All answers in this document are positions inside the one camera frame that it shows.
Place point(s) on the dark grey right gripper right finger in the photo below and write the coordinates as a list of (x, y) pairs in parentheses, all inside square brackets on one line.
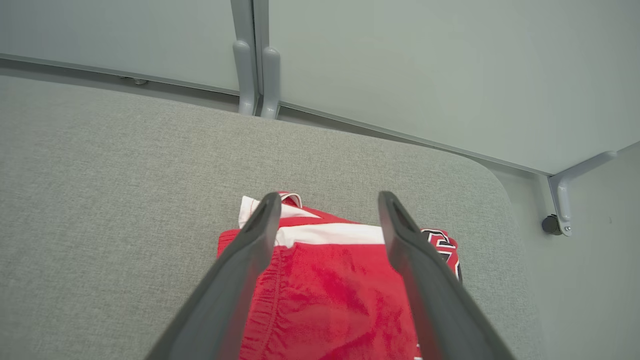
[(430, 295)]

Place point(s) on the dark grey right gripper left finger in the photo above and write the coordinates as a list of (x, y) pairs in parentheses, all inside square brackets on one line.
[(230, 290)]

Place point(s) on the red jersey with white sleeves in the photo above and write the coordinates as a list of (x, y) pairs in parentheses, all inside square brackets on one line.
[(444, 245)]

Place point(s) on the red shorts with white stripe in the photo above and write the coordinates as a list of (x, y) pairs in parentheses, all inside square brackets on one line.
[(330, 300)]

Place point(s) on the grey partition foot with caster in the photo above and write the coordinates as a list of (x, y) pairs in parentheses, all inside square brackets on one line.
[(562, 195)]

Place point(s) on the grey double partition post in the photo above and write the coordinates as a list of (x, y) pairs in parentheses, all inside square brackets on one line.
[(245, 60)]

